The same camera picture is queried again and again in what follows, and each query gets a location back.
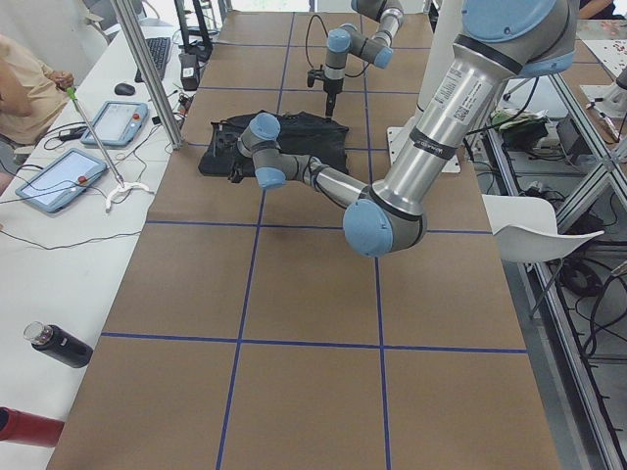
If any black keyboard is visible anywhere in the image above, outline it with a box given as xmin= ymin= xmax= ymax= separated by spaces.
xmin=146 ymin=37 xmax=171 ymax=80

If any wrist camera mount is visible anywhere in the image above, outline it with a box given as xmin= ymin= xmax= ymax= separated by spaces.
xmin=228 ymin=164 xmax=246 ymax=184
xmin=307 ymin=69 xmax=325 ymax=88

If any red bottle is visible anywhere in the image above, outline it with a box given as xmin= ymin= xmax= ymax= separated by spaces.
xmin=1 ymin=406 xmax=65 ymax=447

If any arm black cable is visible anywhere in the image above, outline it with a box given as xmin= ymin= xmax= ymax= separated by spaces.
xmin=304 ymin=13 xmax=330 ymax=74

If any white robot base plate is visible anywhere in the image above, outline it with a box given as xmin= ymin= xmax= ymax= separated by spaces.
xmin=386 ymin=126 xmax=461 ymax=173

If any teach pendant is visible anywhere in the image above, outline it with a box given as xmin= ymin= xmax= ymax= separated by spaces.
xmin=91 ymin=101 xmax=149 ymax=148
xmin=15 ymin=149 xmax=108 ymax=214

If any upper teach pendant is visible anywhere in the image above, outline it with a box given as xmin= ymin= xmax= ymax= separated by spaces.
xmin=91 ymin=101 xmax=149 ymax=148

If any aluminium frame post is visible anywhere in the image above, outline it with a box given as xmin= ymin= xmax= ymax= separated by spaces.
xmin=112 ymin=0 xmax=183 ymax=150

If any black graphic t-shirt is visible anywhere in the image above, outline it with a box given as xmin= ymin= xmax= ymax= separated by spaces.
xmin=198 ymin=112 xmax=349 ymax=177

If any black water bottle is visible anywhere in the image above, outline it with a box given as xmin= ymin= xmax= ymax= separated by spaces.
xmin=24 ymin=321 xmax=93 ymax=368

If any lower teach pendant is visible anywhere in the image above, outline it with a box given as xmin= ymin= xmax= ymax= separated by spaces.
xmin=15 ymin=149 xmax=108 ymax=214

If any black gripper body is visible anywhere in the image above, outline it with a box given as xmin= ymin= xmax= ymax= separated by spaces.
xmin=215 ymin=127 xmax=242 ymax=162
xmin=323 ymin=76 xmax=343 ymax=97

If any seated person beige shirt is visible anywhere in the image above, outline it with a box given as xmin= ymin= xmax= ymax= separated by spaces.
xmin=1 ymin=35 xmax=74 ymax=145

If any black computer mouse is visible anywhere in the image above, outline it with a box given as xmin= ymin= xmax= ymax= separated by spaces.
xmin=114 ymin=82 xmax=135 ymax=96

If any white chair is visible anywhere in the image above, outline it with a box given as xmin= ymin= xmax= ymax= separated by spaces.
xmin=482 ymin=194 xmax=603 ymax=263

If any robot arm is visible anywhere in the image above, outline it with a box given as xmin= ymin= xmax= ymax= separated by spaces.
xmin=234 ymin=1 xmax=579 ymax=257
xmin=308 ymin=0 xmax=404 ymax=118

